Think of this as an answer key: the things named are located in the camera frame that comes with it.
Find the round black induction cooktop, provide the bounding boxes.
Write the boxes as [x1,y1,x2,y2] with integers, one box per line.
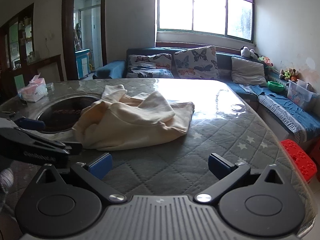
[37,94,103,133]

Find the grey pillow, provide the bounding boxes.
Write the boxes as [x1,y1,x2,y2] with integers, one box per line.
[231,57,268,87]

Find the dark wooden sideboard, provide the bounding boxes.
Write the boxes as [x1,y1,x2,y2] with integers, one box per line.
[25,54,63,83]

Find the red plastic stool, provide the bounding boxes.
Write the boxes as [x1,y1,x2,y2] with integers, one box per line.
[279,139,318,180]

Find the light blue cabinet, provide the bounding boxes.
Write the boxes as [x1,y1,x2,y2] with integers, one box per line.
[75,49,91,79]

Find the upright butterfly print pillow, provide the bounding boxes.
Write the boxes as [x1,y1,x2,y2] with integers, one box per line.
[174,45,220,80]

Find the dark wooden display cabinet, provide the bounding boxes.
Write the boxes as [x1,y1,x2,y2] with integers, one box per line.
[0,2,35,99]

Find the flat butterfly print pillow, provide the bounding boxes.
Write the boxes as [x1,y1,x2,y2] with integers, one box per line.
[126,53,175,78]

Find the clear plastic storage box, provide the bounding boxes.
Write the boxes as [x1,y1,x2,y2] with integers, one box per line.
[286,79,317,110]

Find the cream garment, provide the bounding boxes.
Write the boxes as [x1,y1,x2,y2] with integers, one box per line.
[72,84,195,151]

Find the blue sofa blanket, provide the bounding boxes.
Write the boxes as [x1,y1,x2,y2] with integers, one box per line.
[240,84,320,143]

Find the window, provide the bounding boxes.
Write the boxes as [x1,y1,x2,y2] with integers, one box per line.
[155,0,257,47]

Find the green bowl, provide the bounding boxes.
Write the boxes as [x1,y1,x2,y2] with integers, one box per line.
[267,80,285,93]

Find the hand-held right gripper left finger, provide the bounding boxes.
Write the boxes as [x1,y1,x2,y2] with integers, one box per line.
[35,152,127,204]

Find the brown stuffed toys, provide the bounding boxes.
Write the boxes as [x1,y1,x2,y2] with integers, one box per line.
[279,68,300,82]

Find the dark wooden door frame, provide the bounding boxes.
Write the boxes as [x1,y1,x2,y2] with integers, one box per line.
[62,0,107,80]

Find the pink tissue pack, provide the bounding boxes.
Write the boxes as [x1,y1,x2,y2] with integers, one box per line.
[17,73,48,102]

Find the panda plush toy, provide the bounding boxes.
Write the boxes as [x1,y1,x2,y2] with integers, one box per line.
[240,46,258,60]

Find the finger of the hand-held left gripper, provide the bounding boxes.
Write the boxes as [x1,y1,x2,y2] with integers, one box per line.
[0,127,83,168]
[0,117,46,132]

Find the blue corner sofa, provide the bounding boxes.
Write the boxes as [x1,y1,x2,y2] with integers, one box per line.
[92,47,320,145]

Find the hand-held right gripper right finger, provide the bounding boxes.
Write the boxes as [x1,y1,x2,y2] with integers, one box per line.
[195,152,285,204]

